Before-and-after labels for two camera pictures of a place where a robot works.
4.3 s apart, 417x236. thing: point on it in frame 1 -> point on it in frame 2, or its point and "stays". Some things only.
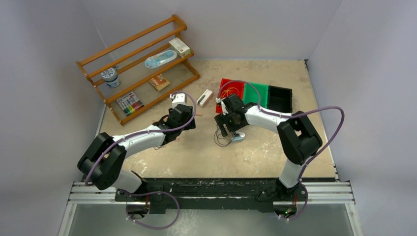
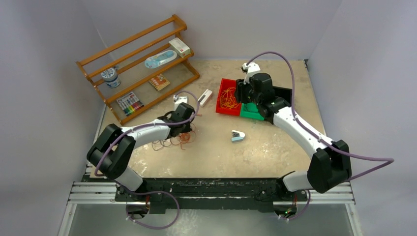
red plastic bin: x=229 y=87 stays
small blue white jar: x=111 y=76 stays
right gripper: x=220 y=120 -> x=241 y=89
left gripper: x=189 y=118 stays
